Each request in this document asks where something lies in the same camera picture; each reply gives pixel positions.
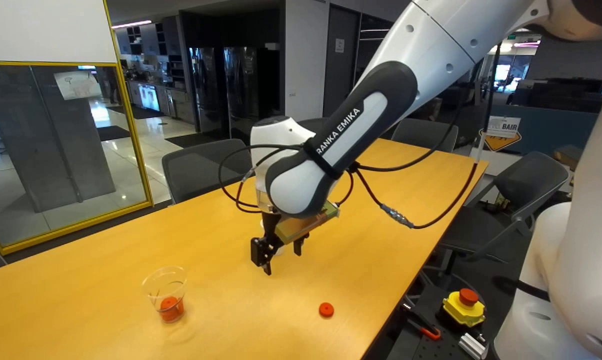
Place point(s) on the clear plastic cup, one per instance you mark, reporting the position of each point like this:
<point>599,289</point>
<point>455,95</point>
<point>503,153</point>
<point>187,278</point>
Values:
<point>167,289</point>

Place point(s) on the wrist camera on wooden mount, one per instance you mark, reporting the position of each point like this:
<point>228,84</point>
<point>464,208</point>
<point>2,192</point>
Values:
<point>293,228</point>

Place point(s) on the grey office chair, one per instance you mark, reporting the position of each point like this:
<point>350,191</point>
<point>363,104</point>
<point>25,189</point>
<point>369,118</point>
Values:
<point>426,132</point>
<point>205,166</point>

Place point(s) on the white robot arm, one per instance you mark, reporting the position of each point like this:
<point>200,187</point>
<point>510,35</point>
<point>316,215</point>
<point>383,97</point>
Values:
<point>426,50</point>

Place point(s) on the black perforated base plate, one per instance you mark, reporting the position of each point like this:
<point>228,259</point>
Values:
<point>423,303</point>

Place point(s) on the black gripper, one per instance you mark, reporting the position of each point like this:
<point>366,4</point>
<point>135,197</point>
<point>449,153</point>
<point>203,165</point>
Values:
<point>264,247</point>

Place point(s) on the red handled screwdriver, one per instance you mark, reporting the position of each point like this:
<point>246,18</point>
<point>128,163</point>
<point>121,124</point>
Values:
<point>432,335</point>

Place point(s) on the red ring edge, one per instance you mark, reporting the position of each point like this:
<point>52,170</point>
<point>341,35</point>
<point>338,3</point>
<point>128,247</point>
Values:
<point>326,308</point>

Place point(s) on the grey office chair left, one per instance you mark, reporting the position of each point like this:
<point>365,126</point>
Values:
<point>426,132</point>

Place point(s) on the grey office chair far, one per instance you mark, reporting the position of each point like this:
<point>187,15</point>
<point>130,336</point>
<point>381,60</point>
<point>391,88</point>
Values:
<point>205,166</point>

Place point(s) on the yellow red emergency stop button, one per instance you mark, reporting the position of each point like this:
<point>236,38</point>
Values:
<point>464,307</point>

